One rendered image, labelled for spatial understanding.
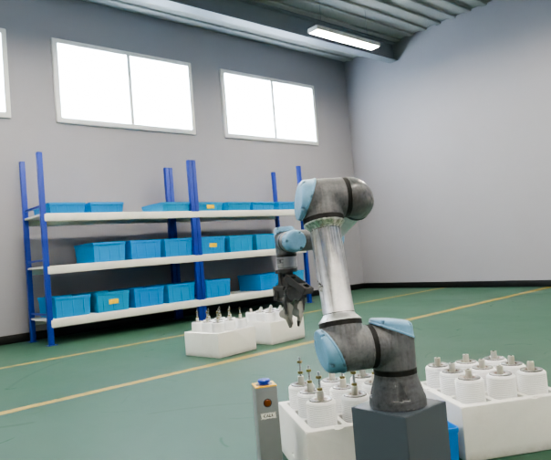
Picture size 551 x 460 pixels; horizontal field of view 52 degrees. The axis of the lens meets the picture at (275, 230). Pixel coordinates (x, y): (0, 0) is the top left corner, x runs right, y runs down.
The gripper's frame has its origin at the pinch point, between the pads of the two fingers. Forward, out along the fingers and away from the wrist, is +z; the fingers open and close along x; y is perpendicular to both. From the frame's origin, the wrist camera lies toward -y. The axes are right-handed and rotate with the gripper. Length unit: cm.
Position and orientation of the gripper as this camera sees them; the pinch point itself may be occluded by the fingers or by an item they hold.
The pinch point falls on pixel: (296, 323)
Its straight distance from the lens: 208.0
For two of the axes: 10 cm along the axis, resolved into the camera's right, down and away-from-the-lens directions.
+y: -6.4, 0.8, 7.7
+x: -7.7, 0.4, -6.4
